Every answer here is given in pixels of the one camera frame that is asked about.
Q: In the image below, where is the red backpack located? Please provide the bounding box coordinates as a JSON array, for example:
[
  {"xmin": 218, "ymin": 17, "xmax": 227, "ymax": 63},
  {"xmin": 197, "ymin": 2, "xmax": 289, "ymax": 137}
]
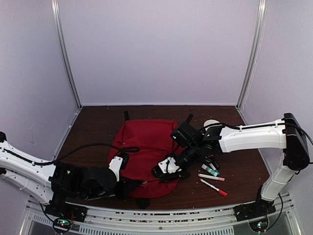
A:
[{"xmin": 113, "ymin": 112, "xmax": 191, "ymax": 210}]

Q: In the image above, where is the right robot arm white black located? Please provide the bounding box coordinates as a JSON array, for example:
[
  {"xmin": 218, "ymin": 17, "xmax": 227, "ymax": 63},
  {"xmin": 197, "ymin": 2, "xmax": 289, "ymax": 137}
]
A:
[{"xmin": 152, "ymin": 113, "xmax": 311, "ymax": 216}]

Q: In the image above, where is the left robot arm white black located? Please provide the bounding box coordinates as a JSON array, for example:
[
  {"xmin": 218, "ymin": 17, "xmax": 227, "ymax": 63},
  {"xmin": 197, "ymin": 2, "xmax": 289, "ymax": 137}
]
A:
[{"xmin": 0, "ymin": 133, "xmax": 129, "ymax": 217}]

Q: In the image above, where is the white pen pink cap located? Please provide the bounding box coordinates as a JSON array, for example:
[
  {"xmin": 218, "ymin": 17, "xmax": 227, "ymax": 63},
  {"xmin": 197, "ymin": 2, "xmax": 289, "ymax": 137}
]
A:
[{"xmin": 198, "ymin": 174, "xmax": 225, "ymax": 182}]

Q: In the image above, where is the white green glue stick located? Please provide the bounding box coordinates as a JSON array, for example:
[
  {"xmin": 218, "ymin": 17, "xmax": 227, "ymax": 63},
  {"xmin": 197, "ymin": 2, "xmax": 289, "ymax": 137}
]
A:
[{"xmin": 201, "ymin": 164, "xmax": 219, "ymax": 176}]

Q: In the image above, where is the white black marker teal cap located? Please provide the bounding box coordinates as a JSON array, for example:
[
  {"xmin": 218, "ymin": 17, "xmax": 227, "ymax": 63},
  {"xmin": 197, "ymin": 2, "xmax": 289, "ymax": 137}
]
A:
[{"xmin": 205, "ymin": 157, "xmax": 220, "ymax": 170}]

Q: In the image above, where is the white pen red cap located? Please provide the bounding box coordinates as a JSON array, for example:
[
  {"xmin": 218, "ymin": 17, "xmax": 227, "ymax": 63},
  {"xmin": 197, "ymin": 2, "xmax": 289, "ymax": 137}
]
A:
[{"xmin": 200, "ymin": 178, "xmax": 228, "ymax": 197}]

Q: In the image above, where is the dark blue dotted bowl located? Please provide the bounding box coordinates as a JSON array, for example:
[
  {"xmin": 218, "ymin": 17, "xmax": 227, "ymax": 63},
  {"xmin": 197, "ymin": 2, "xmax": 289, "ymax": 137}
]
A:
[{"xmin": 203, "ymin": 119, "xmax": 219, "ymax": 127}]

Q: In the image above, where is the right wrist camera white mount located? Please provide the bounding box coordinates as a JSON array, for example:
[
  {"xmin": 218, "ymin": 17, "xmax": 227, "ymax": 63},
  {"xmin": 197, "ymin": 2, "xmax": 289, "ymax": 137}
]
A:
[{"xmin": 152, "ymin": 157, "xmax": 181, "ymax": 178}]

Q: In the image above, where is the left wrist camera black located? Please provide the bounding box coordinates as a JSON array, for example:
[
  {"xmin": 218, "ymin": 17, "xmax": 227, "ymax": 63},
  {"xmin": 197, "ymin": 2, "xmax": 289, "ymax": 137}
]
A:
[{"xmin": 109, "ymin": 153, "xmax": 129, "ymax": 182}]

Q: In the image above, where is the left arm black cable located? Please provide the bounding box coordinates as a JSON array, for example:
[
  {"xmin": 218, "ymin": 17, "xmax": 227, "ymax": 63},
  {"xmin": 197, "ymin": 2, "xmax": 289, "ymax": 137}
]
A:
[{"xmin": 0, "ymin": 143, "xmax": 141, "ymax": 167}]

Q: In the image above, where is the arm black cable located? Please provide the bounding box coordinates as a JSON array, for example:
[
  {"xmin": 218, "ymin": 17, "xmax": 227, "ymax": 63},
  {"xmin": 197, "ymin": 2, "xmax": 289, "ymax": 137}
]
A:
[
  {"xmin": 278, "ymin": 119, "xmax": 313, "ymax": 221},
  {"xmin": 0, "ymin": 143, "xmax": 141, "ymax": 167}
]

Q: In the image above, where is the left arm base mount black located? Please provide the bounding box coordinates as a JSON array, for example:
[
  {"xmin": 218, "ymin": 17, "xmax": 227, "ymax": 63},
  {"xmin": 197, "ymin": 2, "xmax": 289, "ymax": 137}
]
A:
[{"xmin": 45, "ymin": 195, "xmax": 88, "ymax": 222}]

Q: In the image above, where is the aluminium front rail frame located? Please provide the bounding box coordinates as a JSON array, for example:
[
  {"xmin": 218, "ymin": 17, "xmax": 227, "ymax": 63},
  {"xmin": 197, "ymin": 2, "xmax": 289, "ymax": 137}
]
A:
[{"xmin": 21, "ymin": 193, "xmax": 301, "ymax": 235}]

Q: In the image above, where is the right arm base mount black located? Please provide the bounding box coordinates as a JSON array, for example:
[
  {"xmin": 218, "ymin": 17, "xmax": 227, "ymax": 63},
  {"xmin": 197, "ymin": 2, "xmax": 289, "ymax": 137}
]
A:
[{"xmin": 233, "ymin": 199, "xmax": 276, "ymax": 222}]

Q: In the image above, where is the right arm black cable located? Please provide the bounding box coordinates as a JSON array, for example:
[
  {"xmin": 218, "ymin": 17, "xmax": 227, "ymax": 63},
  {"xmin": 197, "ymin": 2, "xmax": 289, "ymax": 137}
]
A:
[{"xmin": 278, "ymin": 119, "xmax": 313, "ymax": 221}]

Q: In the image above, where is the right aluminium corner post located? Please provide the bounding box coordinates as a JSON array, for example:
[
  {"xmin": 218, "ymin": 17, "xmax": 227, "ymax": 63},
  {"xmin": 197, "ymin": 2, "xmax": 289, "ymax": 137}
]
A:
[{"xmin": 237, "ymin": 0, "xmax": 268, "ymax": 112}]

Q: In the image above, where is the aluminium corner post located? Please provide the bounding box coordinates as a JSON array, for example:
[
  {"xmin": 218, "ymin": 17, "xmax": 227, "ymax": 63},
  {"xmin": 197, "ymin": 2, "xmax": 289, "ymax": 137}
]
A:
[
  {"xmin": 51, "ymin": 0, "xmax": 82, "ymax": 109},
  {"xmin": 237, "ymin": 0, "xmax": 268, "ymax": 112}
]

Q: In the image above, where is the left aluminium corner post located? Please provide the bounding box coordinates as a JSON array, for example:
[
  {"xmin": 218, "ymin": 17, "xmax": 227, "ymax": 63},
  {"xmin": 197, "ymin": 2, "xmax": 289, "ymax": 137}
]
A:
[{"xmin": 51, "ymin": 0, "xmax": 82, "ymax": 109}]

